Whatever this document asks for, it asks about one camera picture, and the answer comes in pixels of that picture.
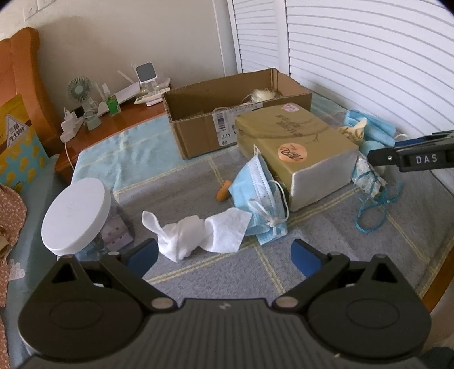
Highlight white cube device on stand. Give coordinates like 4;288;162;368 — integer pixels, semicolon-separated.
136;63;155;87

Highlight cardboard box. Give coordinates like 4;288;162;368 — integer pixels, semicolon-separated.
162;67;313;160

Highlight clear jar with white lid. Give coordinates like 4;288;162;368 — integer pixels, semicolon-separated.
42;177;135;257

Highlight white louvered doors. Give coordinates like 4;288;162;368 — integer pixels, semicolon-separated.
227;0;454;142

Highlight wooden nightstand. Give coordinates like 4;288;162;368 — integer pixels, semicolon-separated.
55;101;171;183

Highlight golden tissue pack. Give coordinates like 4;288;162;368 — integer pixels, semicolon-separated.
234;103;360;211

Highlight pile of blue face masks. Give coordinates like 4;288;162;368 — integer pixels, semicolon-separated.
344;109;397;146

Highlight teal bed sheet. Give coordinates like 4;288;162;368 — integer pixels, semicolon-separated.
0;154;73;369

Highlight small green desk fan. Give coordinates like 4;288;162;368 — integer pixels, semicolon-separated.
67;76;102;130

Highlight white crumpled wipe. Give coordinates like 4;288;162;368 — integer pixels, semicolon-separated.
142;207;252;263

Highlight blue face mask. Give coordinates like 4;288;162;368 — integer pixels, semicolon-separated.
245;213;289;245
229;145;289;221

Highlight orange wooden headboard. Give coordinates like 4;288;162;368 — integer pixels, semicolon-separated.
0;28;64;157

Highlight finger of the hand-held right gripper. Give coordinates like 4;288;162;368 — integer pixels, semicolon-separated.
394;130;454;148
367;145;402;168

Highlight white wall switch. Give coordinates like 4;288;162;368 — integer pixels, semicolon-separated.
23;0;54;20

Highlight beige fur pompom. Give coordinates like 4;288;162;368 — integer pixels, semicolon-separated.
246;89;281;104

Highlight yellow and blue paper bag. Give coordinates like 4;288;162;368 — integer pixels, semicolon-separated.
0;94;48;194

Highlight white router with antennas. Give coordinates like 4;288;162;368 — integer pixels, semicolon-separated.
96;62;142;118

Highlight wooden bed frame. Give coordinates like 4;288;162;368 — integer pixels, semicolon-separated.
419;245;454;313

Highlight white power strip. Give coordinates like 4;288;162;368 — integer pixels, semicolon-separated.
60;108;86;142

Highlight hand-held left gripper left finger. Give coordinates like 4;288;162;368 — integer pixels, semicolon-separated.
50;238;178;313

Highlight white power cable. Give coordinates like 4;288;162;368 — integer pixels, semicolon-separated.
64;140;77;175

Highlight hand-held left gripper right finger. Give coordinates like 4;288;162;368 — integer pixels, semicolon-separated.
271;238;403;313

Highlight brown floral cloth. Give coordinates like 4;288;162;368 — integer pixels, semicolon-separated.
0;184;27;309

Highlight small orange toy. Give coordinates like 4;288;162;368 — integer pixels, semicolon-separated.
216;180;233;202

